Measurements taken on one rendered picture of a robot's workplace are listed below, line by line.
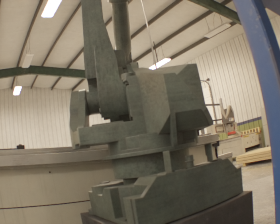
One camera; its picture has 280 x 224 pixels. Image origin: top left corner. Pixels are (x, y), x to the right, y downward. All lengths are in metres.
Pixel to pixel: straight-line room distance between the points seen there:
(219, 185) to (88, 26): 1.01
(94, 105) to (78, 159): 0.33
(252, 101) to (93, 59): 11.09
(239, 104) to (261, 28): 12.30
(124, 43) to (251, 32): 1.70
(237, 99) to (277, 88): 12.36
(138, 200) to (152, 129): 0.35
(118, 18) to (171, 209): 1.42
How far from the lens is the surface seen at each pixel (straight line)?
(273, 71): 0.38
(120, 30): 2.00
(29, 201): 1.51
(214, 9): 9.32
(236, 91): 12.77
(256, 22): 0.40
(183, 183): 0.96
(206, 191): 1.04
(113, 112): 1.28
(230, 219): 1.12
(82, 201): 1.58
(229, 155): 2.37
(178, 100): 1.05
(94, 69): 1.36
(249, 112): 12.30
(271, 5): 0.56
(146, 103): 1.13
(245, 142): 9.27
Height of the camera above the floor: 0.76
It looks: 10 degrees up
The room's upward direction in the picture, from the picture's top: 9 degrees counter-clockwise
